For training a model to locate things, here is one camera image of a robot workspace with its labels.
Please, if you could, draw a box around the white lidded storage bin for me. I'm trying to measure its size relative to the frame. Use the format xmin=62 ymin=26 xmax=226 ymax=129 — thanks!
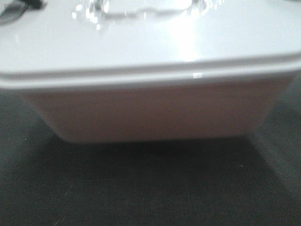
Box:
xmin=0 ymin=0 xmax=301 ymax=143

